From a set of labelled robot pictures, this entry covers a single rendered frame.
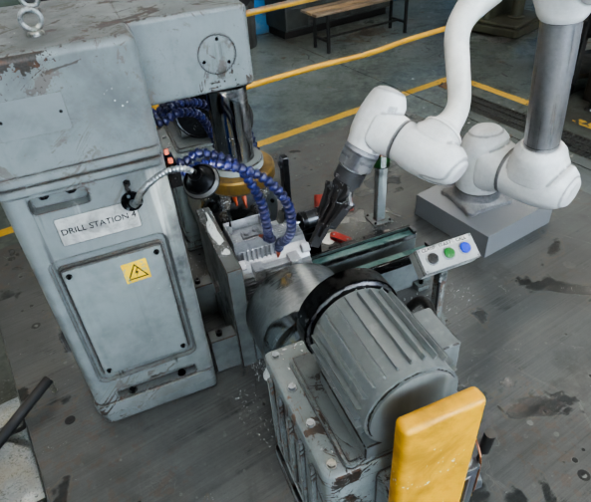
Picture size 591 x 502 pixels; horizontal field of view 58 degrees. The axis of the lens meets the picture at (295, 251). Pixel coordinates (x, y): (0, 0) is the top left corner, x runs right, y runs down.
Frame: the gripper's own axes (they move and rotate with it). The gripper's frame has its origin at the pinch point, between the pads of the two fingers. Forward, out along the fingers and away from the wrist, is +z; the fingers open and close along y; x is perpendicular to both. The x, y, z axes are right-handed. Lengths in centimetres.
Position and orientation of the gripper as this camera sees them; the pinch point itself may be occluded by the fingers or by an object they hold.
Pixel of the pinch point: (318, 234)
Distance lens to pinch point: 142.7
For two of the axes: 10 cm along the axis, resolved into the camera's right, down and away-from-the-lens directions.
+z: -4.1, 8.2, 4.0
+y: 3.9, 5.5, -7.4
